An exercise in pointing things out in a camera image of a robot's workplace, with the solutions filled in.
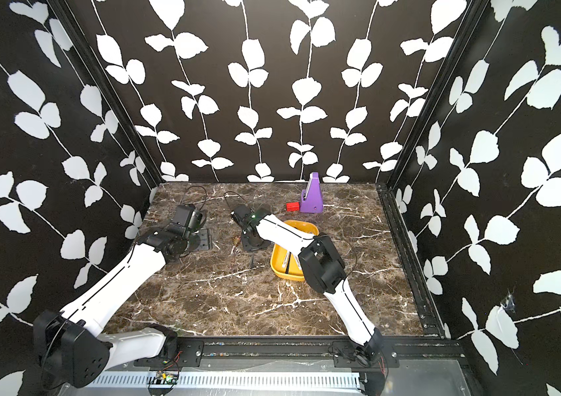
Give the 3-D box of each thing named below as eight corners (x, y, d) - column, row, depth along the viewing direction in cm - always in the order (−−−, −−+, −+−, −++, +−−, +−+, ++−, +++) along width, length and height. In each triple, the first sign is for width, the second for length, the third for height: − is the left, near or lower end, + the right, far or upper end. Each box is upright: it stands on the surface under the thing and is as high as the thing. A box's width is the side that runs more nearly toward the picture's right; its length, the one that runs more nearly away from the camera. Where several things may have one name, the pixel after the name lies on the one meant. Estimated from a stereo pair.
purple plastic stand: (300, 213, 111) (302, 184, 97) (299, 200, 116) (301, 171, 102) (320, 213, 112) (326, 184, 97) (319, 201, 116) (324, 172, 102)
